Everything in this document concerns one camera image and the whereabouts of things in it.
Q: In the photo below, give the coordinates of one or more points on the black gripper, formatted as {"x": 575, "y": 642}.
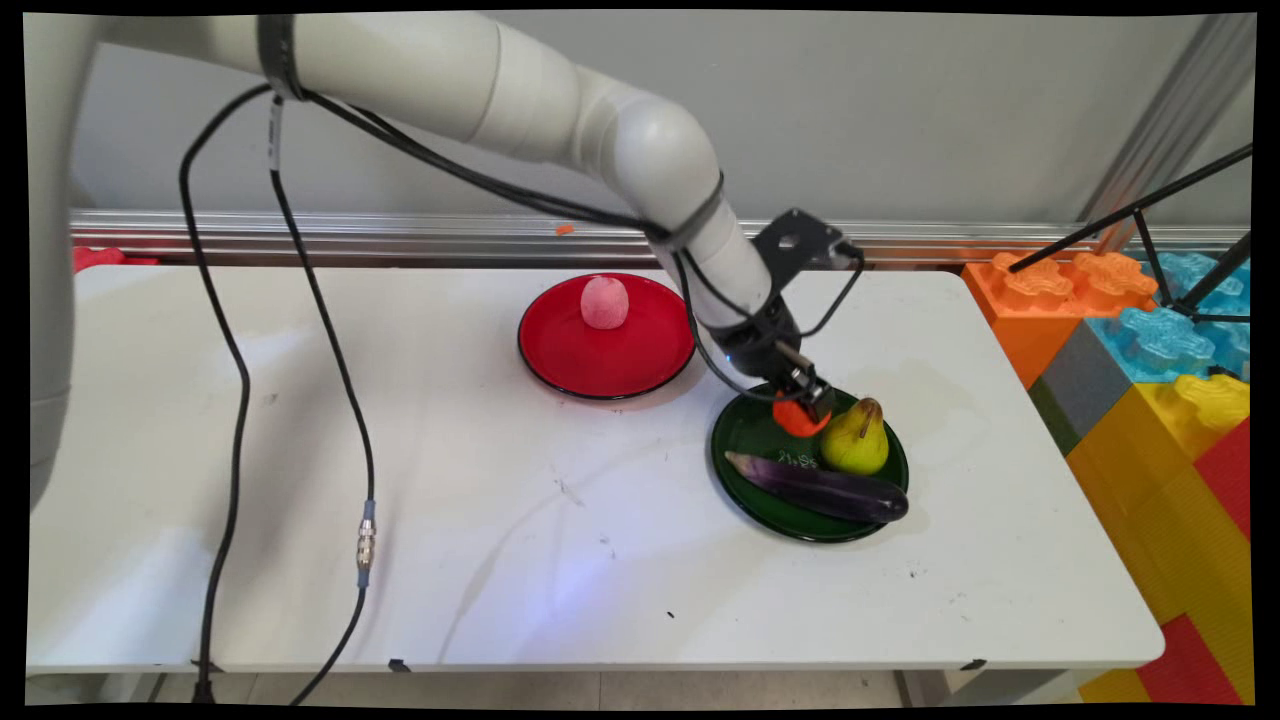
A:
{"x": 760, "y": 340}

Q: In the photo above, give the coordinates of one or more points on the orange round fruit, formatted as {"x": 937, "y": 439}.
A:
{"x": 797, "y": 420}

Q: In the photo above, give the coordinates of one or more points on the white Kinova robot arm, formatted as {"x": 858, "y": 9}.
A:
{"x": 400, "y": 60}

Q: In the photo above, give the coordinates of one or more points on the dark green plate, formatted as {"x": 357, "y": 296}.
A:
{"x": 755, "y": 435}

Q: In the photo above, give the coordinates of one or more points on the yellow-green pear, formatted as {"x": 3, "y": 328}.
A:
{"x": 855, "y": 445}

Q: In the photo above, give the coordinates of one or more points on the purple eggplant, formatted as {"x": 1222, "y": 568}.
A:
{"x": 820, "y": 488}

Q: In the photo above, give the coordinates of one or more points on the red plate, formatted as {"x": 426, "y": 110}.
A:
{"x": 600, "y": 360}

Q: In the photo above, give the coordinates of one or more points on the pink peach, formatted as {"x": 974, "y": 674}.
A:
{"x": 604, "y": 303}

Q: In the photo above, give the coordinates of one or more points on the orange giant building block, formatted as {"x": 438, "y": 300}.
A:
{"x": 1030, "y": 300}

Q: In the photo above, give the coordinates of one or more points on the grey giant building block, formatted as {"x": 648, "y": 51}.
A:
{"x": 1085, "y": 385}

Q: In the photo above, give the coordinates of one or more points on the blue giant building block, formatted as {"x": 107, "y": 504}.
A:
{"x": 1160, "y": 340}

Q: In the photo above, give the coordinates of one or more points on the large yellow giant building block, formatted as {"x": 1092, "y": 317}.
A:
{"x": 1150, "y": 500}

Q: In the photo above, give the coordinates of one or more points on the black tripod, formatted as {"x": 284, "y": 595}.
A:
{"x": 1140, "y": 215}

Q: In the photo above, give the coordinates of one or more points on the small yellow giant building block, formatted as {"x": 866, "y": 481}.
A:
{"x": 1110, "y": 688}

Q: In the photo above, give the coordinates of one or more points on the red giant building block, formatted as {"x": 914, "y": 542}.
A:
{"x": 1190, "y": 665}
{"x": 1228, "y": 475}

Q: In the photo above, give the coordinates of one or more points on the red block behind table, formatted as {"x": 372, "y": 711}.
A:
{"x": 100, "y": 257}

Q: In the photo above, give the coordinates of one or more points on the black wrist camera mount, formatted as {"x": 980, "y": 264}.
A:
{"x": 795, "y": 240}

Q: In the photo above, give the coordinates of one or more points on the aluminium rail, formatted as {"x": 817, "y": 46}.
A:
{"x": 950, "y": 240}

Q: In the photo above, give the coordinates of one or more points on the aluminium post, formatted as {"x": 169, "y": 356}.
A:
{"x": 1170, "y": 120}

